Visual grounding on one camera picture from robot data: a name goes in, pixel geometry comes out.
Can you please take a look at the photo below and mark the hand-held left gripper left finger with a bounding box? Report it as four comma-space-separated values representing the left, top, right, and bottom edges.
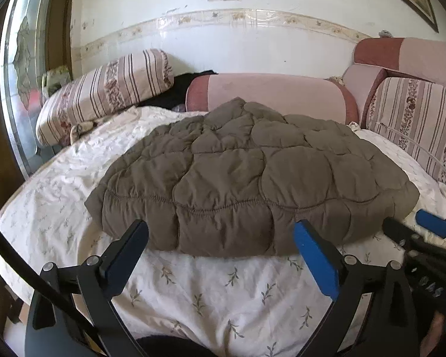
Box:
24, 219, 150, 357

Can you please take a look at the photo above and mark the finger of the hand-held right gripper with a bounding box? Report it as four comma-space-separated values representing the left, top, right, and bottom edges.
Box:
414, 209, 446, 239
382, 216, 446, 262

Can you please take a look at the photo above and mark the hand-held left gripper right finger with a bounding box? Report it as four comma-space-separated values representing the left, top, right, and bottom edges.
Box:
293, 219, 420, 357

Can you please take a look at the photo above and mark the olive quilted jacket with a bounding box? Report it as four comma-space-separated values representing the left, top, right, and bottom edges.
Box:
85, 97, 420, 259

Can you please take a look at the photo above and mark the person's right hand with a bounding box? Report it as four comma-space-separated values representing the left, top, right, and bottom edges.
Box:
418, 310, 446, 356

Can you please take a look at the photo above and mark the white leaf print bedsheet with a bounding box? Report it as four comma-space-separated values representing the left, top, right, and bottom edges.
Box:
0, 106, 446, 357

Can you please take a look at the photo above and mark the dark cloth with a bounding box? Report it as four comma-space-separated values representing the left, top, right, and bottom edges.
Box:
136, 335, 218, 357

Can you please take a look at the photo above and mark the large striped floral cushion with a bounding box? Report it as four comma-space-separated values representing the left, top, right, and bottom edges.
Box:
366, 77, 446, 194

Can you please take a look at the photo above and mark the pink cushion with red band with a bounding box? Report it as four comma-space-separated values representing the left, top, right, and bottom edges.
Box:
342, 64, 389, 129

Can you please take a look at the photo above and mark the pink and red back cushion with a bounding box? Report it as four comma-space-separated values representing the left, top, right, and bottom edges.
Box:
353, 37, 446, 90

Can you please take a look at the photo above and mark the black cloth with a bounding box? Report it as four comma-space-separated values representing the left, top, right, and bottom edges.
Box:
137, 70, 218, 112

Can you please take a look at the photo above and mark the striped floral pillow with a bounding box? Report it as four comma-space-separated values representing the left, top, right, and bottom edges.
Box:
35, 48, 175, 145

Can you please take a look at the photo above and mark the pink bolster with red ends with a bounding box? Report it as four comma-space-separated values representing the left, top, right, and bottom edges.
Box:
186, 73, 359, 125

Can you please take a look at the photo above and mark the floral fabric bundle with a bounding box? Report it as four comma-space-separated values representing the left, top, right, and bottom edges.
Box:
41, 65, 72, 95

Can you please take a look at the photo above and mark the glass panelled door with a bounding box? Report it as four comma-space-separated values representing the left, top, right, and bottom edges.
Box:
0, 0, 73, 179

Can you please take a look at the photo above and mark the black cable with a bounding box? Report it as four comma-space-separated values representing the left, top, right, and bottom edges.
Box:
0, 208, 108, 357

